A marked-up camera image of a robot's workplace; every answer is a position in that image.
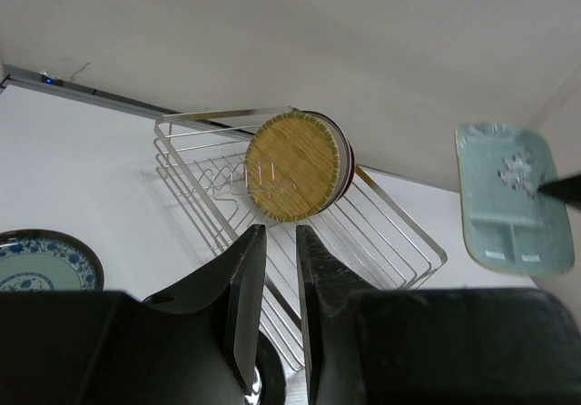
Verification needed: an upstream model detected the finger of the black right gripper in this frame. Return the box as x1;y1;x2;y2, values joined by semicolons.
537;175;581;210

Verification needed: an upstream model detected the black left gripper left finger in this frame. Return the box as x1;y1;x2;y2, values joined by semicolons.
1;224;267;404

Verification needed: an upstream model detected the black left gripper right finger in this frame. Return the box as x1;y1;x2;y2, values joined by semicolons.
296;230;580;404

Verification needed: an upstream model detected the light green rectangular dish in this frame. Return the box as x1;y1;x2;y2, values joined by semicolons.
455;123;575;276

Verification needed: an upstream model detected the glossy black plate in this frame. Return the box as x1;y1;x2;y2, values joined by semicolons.
245;331;286;405

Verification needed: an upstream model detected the blue and white plate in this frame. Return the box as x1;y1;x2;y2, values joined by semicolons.
1;229;104;291

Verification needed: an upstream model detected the woven bamboo round plate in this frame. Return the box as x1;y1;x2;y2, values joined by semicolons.
244;110;347;222

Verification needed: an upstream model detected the silver wire dish rack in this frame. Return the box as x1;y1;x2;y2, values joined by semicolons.
153;109;448;371

